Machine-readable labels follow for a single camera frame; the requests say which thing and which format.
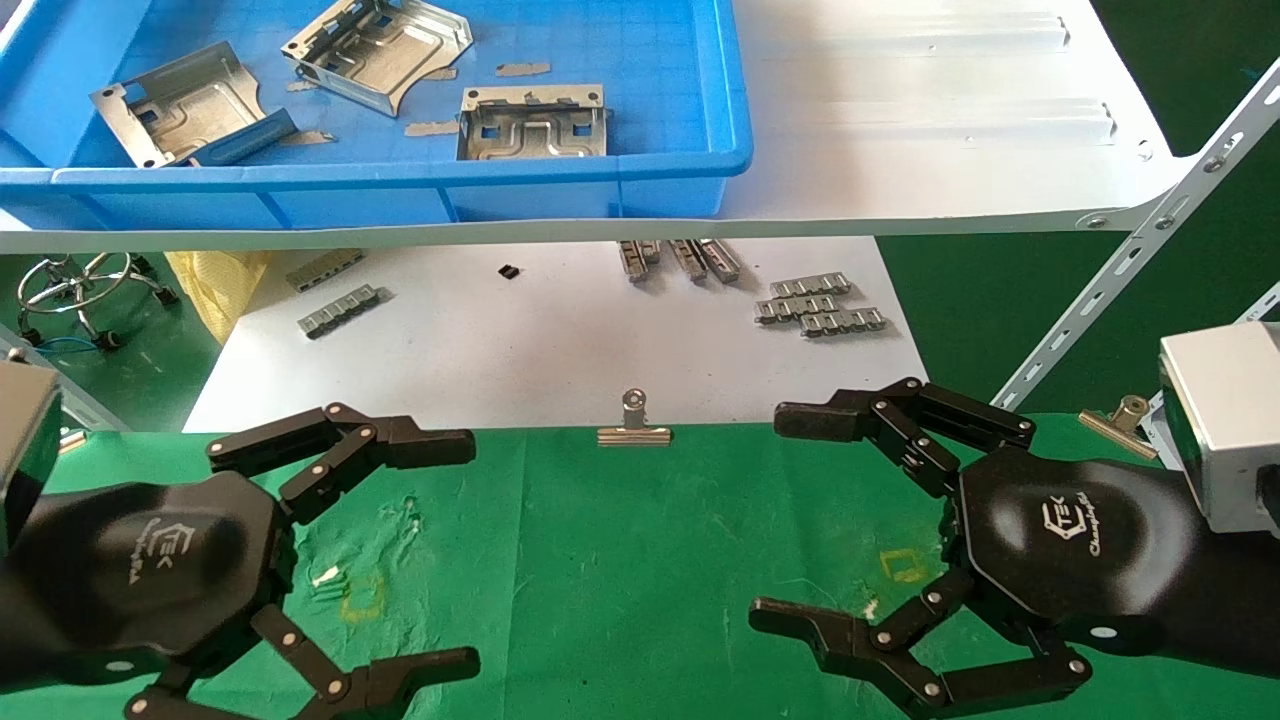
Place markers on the chrome stool base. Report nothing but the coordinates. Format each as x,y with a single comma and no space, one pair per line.
75,290

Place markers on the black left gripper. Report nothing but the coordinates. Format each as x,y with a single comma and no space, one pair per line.
140,560

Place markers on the small slotted metal strip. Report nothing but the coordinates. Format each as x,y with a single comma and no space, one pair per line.
340,310
845,321
795,308
810,285
720,260
325,268
638,258
688,260

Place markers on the yellow plastic bag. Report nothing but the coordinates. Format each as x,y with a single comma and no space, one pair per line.
215,285

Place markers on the stamped sheet metal bracket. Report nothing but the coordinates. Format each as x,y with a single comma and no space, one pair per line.
530,130
380,50

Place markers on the grey slotted angle rail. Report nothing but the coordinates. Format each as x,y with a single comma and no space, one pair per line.
85,408

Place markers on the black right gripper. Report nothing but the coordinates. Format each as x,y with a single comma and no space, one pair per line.
1070,540

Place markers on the green cloth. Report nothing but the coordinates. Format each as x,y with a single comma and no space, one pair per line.
650,600

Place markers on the blue plastic bin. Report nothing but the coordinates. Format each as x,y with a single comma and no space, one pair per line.
640,100

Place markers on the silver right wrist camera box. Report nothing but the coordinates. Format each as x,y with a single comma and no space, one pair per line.
1225,420

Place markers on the metal bracket plate, left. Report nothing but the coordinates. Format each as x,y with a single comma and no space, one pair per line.
185,105

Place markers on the silver binder clip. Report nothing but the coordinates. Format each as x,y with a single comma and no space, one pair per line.
634,432

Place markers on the white slotted angle post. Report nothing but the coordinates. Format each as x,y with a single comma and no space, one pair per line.
1262,302
1150,230

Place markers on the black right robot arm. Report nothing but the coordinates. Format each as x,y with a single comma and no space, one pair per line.
1240,600

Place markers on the white metal shelf panel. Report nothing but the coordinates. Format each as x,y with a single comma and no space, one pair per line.
900,150

